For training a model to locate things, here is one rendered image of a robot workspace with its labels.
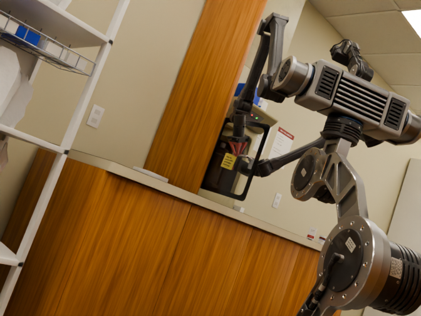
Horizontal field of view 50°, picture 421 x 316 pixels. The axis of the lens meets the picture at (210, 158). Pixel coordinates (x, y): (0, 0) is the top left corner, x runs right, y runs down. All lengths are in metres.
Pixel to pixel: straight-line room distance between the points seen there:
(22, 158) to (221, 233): 1.03
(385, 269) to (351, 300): 0.11
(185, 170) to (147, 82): 0.60
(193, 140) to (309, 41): 1.61
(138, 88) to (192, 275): 1.10
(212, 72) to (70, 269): 1.30
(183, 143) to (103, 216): 0.81
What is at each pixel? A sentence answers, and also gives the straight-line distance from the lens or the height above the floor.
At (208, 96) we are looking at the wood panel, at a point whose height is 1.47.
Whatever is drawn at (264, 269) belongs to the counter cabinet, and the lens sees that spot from 2.52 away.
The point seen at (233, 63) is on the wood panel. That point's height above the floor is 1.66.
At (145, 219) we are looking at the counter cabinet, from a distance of 1.91.
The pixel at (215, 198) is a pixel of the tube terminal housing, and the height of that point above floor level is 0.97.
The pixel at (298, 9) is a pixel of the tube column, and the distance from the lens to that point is 2.91.
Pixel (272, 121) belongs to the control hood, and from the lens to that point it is 2.59.
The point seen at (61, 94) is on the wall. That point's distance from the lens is 2.43.
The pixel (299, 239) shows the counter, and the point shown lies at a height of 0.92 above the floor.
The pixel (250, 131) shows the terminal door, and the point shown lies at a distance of 2.30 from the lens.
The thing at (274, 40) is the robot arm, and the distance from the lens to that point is 1.99.
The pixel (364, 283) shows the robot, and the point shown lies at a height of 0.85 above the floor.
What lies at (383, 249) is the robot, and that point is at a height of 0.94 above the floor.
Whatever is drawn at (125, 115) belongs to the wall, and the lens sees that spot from 2.60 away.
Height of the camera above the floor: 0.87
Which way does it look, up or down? 7 degrees up
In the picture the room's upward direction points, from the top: 20 degrees clockwise
